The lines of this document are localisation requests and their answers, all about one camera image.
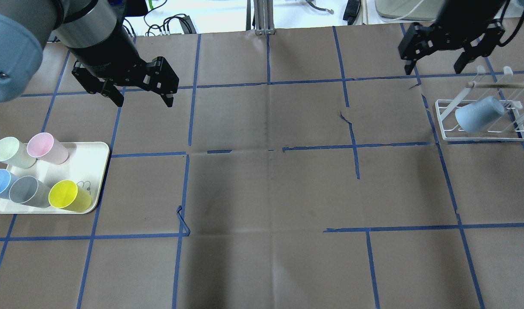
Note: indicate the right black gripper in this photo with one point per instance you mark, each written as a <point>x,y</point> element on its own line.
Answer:
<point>463,17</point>

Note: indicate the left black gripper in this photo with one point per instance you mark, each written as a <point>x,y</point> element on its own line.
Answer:
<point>104,53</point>

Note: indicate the light blue ribbed cup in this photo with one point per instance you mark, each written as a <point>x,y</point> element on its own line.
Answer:
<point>478,115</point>

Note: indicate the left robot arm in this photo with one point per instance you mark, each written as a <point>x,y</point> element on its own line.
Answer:
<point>93,32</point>

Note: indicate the pink plastic cup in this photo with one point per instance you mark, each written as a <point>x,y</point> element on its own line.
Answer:
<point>43,146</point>

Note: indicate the yellow plastic cup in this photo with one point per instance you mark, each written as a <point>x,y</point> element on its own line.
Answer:
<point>69,196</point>

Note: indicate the pale green plastic cup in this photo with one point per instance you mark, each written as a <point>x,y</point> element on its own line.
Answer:
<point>14,153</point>

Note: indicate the grey plastic cup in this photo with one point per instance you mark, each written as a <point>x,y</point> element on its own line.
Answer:
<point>29,191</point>

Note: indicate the blue plastic cup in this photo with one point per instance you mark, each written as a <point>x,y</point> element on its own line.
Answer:
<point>7,179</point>

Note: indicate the cream plastic tray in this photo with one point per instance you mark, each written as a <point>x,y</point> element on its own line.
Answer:
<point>85,165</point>

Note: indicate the black power adapter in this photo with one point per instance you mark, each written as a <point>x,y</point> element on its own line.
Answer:
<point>351,11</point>

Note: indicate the white wire cup rack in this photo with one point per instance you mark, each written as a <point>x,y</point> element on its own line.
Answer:
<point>510,127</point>

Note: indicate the aluminium frame post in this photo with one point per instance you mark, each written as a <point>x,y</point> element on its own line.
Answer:
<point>264,17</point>

